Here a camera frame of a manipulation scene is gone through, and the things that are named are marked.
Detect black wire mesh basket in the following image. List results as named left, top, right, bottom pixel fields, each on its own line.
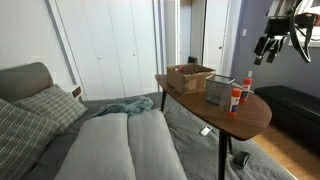
left=204, top=74, right=236, bottom=107

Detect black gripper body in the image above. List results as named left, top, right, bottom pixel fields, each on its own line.
left=264, top=17, right=292, bottom=38

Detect white and wood nightstand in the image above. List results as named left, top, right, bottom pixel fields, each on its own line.
left=67, top=84, right=84, bottom=100

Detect dark wooden side table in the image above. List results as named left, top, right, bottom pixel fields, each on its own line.
left=154, top=73, right=273, bottom=180

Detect small black device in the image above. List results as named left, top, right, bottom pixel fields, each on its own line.
left=232, top=150, right=252, bottom=169

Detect teal crumpled blanket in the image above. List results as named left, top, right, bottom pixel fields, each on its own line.
left=90, top=95, right=155, bottom=118

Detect white closet door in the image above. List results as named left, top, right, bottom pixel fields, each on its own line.
left=54, top=0, right=116, bottom=100
left=106, top=0, right=160, bottom=98

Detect grey wrist mount plate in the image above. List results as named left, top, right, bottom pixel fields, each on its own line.
left=265, top=0, right=301, bottom=19

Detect brown cardboard box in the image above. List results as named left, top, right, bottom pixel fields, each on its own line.
left=166, top=63, right=217, bottom=96

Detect grey upholstered headboard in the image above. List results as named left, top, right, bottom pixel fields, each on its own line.
left=0, top=61, right=55, bottom=103

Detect white remote control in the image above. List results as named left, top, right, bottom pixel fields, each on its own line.
left=199, top=124, right=213, bottom=137

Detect grey plaid pillow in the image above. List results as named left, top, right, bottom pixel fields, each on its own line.
left=11, top=83, right=89, bottom=135

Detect black bench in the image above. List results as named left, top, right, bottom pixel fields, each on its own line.
left=253, top=85, right=320, bottom=155

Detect grey dashed pattern pillow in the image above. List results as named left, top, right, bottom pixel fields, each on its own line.
left=0, top=98, right=60, bottom=180

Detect orange capped glue stick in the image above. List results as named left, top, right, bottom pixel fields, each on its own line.
left=240, top=77, right=253, bottom=103
left=227, top=87, right=243, bottom=118

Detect white room door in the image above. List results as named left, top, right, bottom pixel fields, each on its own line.
left=202, top=0, right=232, bottom=76

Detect plain light grey pillow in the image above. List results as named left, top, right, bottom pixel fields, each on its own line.
left=127, top=109, right=188, bottom=180
left=54, top=112, right=137, bottom=180

